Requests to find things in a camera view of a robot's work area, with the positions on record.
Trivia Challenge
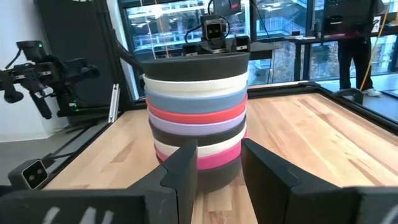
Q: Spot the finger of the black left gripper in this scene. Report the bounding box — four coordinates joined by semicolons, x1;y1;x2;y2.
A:
182;43;200;57
233;34;251;53

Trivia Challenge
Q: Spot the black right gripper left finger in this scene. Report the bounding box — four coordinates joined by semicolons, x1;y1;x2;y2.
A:
0;139;199;224

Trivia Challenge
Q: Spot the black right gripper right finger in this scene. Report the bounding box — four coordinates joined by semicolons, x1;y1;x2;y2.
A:
241;138;398;224

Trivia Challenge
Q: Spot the blue bowl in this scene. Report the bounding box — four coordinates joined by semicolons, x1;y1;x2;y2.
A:
144;83;249;114

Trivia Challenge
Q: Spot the black standing desk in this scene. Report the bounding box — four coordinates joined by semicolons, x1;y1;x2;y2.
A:
287;27;398;82

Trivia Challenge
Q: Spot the person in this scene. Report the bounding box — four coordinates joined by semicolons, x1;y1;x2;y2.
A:
337;32;382;97

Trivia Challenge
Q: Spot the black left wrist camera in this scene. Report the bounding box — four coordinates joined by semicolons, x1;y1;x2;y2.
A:
200;14;228;43

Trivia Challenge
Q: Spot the black window frame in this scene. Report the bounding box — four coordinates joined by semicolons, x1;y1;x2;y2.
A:
118;0;398;85

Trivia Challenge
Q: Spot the black aluminium table frame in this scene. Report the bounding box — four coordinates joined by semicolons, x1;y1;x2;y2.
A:
40;80;398;190

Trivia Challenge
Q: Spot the silver metal bracket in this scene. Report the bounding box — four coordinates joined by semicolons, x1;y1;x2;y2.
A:
108;83;121;124

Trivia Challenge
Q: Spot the black table-level camera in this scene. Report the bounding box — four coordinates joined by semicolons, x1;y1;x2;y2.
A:
7;158;50;190

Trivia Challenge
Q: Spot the black wall panel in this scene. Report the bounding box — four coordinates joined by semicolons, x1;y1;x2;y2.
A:
34;0;137;125

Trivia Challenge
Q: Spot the black frame bracket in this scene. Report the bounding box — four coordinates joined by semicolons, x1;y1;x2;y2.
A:
334;88;364;105

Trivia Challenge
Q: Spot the yellow cable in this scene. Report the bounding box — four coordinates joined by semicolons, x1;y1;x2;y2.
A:
359;0;392;91

